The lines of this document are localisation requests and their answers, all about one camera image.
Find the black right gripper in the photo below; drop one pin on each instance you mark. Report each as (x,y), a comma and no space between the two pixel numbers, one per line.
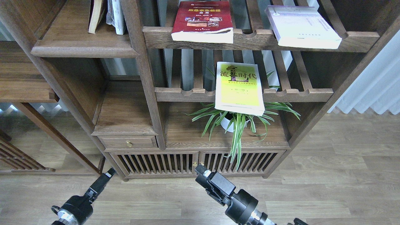
(241,206)

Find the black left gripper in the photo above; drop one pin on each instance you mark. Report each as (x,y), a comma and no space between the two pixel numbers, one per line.
(77,209)

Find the yellow green book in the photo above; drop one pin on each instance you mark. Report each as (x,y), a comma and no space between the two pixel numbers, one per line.
(238,88)

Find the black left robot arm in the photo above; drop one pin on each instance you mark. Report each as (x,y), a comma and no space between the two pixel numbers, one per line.
(55,209)

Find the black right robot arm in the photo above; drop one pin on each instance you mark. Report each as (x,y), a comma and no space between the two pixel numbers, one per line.
(265,218)

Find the brass drawer knob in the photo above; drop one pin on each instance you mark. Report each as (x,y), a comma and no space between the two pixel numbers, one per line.
(129,144)

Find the white plant pot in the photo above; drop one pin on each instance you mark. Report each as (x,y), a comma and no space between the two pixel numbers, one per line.
(226,120)

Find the green spider plant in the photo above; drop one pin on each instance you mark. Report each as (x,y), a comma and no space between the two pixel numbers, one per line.
(258,124)

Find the dark wooden bookshelf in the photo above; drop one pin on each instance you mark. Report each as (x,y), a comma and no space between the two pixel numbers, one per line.
(138,86)

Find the red cover book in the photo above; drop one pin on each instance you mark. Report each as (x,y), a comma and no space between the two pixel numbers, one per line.
(203,22)

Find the tan upright book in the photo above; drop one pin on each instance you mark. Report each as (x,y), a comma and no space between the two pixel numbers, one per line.
(97,9)

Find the white lavender book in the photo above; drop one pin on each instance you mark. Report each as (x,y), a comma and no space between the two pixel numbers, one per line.
(301,27)

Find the white curtain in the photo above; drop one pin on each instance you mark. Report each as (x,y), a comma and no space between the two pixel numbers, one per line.
(377,89)

